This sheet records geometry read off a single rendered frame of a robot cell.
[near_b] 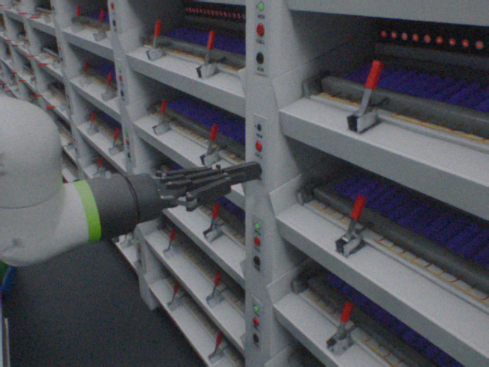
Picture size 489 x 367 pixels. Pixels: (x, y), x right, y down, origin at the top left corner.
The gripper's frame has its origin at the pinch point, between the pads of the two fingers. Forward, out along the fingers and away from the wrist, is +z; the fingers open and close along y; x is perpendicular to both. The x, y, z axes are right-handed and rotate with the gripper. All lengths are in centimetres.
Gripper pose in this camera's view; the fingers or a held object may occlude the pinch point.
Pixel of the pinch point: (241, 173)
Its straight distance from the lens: 81.7
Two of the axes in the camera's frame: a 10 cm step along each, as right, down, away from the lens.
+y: 5.4, 3.5, -7.7
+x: 0.0, -9.1, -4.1
